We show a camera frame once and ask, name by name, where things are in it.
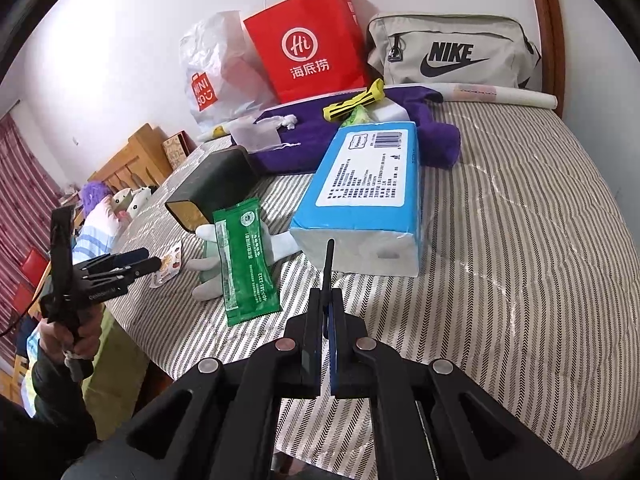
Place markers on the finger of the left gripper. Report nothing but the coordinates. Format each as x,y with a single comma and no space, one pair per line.
110,262
122,278

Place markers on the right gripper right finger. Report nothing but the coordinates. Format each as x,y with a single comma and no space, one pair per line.
347,374

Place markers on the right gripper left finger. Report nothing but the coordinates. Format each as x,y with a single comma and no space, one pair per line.
311,346

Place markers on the fruit print wipe packet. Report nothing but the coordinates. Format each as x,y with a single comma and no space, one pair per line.
170,266

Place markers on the green sachet packet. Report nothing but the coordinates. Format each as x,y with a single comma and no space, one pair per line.
247,285

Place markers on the grey white plush toy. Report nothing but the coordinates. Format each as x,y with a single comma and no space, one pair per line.
276,247

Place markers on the translucent white pouch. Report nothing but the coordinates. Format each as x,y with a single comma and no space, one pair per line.
254,138

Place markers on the green tissue pack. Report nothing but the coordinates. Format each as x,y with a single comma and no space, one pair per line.
376,113

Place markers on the yellow Adidas pouch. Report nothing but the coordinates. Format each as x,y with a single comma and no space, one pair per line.
338,112

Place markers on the person's left hand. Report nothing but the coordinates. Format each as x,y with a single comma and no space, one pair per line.
56,339

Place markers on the blue striped cloth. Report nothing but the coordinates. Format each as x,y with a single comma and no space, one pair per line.
100,231

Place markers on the purple plush toy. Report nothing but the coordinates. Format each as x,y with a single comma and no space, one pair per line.
94,193

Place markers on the green bed sheet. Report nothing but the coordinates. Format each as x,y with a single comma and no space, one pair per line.
111,392

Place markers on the red striped curtain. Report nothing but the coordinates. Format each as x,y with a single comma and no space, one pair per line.
28,195

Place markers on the wooden chair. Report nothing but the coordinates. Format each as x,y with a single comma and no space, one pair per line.
141,162

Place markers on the dark green tea box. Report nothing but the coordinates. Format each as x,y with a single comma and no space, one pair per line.
221,180

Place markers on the brown decorated box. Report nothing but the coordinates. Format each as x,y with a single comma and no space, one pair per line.
177,148

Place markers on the blue tissue box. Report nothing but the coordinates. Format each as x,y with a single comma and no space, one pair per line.
365,196

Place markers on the striped bed quilt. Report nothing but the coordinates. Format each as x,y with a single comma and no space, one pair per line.
529,282

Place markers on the white Miniso plastic bag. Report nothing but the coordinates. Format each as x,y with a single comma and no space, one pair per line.
221,80

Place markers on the purple towel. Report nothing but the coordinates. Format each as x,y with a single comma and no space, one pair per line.
304,147

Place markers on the red paper shopping bag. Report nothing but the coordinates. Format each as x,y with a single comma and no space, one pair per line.
309,47

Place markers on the grey Nike bag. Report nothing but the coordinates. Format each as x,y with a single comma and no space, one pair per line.
419,48

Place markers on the brown wooden door frame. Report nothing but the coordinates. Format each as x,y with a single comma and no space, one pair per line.
551,33

